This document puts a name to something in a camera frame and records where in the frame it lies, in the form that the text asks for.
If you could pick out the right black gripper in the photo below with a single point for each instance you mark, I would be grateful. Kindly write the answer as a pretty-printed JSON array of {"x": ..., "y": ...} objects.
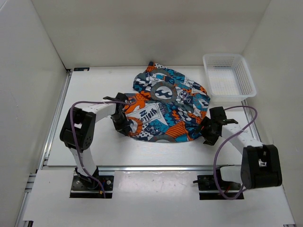
[{"x": 210, "y": 140}]

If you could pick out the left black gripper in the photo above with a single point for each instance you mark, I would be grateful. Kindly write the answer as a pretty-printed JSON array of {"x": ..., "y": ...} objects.
[{"x": 121, "y": 127}]

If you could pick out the colourful patterned shorts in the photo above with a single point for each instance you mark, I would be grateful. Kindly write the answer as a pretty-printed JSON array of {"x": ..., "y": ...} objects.
[{"x": 169, "y": 107}]

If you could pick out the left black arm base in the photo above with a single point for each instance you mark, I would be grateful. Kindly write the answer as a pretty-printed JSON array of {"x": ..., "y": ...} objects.
[{"x": 82, "y": 190}]

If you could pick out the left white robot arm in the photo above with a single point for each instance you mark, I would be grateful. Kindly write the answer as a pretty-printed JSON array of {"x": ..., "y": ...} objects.
[{"x": 78, "y": 130}]

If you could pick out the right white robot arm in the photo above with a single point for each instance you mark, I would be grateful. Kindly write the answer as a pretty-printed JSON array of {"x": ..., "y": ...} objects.
[{"x": 260, "y": 164}]

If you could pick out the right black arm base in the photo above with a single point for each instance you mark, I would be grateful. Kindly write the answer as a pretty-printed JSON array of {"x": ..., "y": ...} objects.
[{"x": 208, "y": 190}]

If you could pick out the white plastic mesh basket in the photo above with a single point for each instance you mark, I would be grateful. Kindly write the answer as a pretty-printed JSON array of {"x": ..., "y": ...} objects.
[{"x": 228, "y": 77}]

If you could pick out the small dark label sticker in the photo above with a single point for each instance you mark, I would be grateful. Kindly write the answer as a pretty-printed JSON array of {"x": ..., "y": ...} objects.
[{"x": 81, "y": 69}]

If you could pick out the aluminium front rail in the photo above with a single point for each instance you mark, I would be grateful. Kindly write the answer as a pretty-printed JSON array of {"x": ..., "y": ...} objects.
[{"x": 135, "y": 168}]

